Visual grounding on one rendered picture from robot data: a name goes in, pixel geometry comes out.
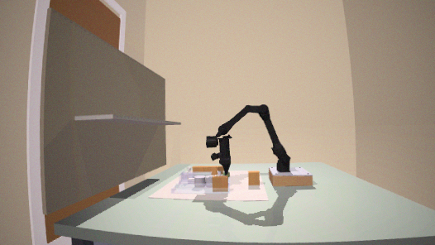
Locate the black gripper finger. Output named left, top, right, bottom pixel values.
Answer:
left=221, top=164, right=231, bottom=175

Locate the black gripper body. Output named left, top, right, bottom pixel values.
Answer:
left=219, top=147, right=231, bottom=165

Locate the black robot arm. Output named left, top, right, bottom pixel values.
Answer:
left=206, top=104, right=291, bottom=173

